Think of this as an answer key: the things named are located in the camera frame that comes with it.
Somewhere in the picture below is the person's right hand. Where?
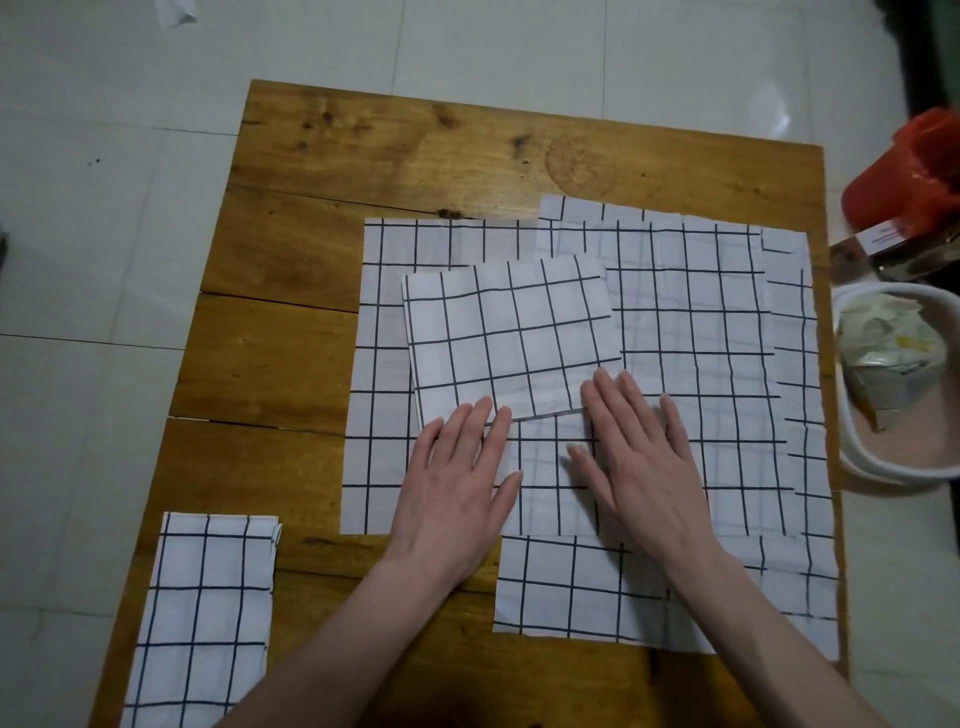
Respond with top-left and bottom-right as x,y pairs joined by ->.
566,367 -> 726,580

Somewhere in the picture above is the person's left hand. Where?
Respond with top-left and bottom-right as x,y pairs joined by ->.
386,396 -> 525,591

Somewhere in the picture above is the small white grid cloth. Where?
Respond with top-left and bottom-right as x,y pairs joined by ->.
402,254 -> 625,430

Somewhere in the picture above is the person's right forearm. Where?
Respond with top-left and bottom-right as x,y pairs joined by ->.
661,541 -> 960,728

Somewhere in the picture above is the person's left forearm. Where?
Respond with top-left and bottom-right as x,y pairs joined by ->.
231,551 -> 470,728

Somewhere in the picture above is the large white grid cloth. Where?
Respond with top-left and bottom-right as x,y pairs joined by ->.
492,193 -> 841,663
340,217 -> 798,538

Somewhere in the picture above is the crumpled white wrapper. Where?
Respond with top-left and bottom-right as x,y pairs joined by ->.
835,292 -> 948,435

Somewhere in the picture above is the white plastic basin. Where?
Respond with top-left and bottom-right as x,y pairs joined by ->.
830,280 -> 960,490

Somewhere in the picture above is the brown box with white label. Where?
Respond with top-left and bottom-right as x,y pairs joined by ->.
828,219 -> 960,284

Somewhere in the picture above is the long folded white grid cloth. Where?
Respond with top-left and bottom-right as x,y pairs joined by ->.
120,512 -> 284,728

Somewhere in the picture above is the red plastic bag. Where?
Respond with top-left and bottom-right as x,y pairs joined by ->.
840,106 -> 960,243

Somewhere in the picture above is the dark object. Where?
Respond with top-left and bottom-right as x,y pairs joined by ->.
876,0 -> 960,121

